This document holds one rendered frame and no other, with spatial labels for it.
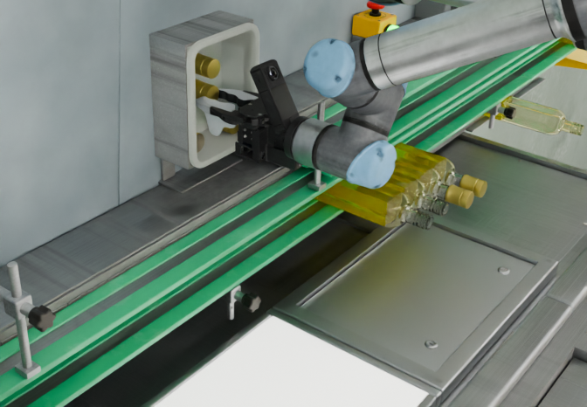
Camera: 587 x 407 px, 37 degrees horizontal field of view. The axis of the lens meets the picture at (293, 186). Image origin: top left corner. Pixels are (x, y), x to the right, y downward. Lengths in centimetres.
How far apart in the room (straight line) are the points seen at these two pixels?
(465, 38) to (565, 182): 105
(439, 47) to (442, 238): 70
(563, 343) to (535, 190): 57
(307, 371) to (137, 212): 38
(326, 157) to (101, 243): 38
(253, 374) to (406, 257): 45
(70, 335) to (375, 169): 49
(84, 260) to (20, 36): 35
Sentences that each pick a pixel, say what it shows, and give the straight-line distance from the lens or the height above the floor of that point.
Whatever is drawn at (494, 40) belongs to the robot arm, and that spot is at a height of 131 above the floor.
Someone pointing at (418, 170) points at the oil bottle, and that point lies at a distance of 170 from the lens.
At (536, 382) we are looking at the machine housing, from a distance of 152.
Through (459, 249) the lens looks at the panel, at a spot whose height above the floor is 115.
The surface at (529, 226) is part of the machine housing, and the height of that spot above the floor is 120.
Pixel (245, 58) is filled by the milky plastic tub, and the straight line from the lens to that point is 153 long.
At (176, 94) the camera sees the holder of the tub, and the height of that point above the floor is 81.
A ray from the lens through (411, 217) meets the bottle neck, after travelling 159.
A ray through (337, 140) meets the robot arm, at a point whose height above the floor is 108.
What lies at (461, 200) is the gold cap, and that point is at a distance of 166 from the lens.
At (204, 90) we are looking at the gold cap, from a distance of 149.
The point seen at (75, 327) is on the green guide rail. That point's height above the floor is 93.
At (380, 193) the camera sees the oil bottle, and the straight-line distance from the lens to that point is 161.
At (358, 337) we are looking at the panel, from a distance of 149.
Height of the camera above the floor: 173
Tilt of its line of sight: 31 degrees down
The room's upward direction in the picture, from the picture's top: 112 degrees clockwise
